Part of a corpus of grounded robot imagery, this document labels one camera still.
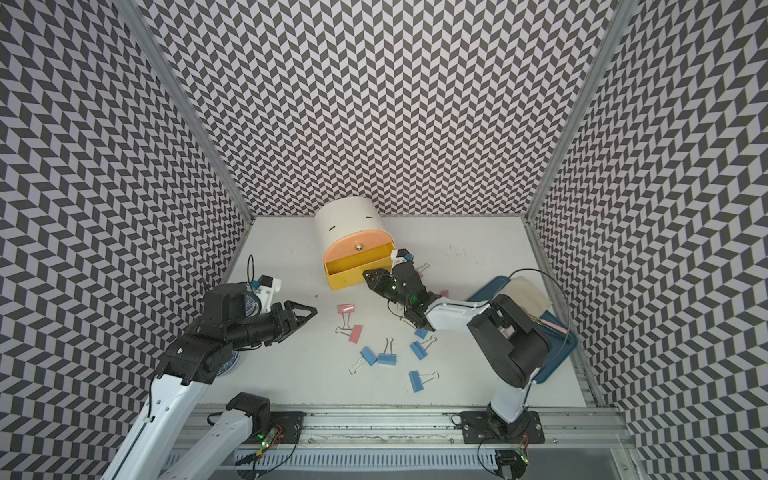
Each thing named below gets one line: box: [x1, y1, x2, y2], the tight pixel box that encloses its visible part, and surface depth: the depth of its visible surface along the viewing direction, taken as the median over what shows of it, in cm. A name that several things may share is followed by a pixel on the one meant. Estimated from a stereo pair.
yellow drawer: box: [324, 242, 395, 291], surface depth 84 cm
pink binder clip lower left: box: [335, 325, 363, 344], surface depth 92 cm
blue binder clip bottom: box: [409, 370, 440, 393], surface depth 82 cm
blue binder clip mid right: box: [410, 335, 438, 361], surface depth 88 cm
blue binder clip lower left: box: [348, 346, 378, 375], surface depth 86 cm
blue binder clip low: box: [377, 337, 397, 365], surface depth 86 cm
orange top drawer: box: [324, 229, 393, 263], surface depth 84 cm
